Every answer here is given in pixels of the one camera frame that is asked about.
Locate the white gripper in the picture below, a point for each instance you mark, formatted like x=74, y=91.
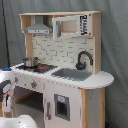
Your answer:
x=7, y=107

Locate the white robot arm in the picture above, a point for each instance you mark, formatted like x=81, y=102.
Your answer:
x=8, y=120

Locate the wooden toy kitchen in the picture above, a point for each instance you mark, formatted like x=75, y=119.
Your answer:
x=87, y=98

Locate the silver toy pot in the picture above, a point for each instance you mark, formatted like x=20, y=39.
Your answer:
x=30, y=61

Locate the black toy stovetop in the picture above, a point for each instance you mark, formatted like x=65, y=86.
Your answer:
x=40, y=68

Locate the grey dishwasher panel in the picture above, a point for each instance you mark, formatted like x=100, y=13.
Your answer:
x=62, y=107

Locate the grey toy sink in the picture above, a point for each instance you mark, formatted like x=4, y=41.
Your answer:
x=72, y=74

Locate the grey range hood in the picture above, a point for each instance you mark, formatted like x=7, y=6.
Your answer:
x=38, y=27

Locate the black toy faucet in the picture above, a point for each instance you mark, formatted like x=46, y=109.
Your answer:
x=81, y=64

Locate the white microwave cabinet door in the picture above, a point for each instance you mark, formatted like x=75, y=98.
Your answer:
x=71, y=26

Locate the grey cabinet door handle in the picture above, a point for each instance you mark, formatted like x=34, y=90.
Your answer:
x=48, y=111

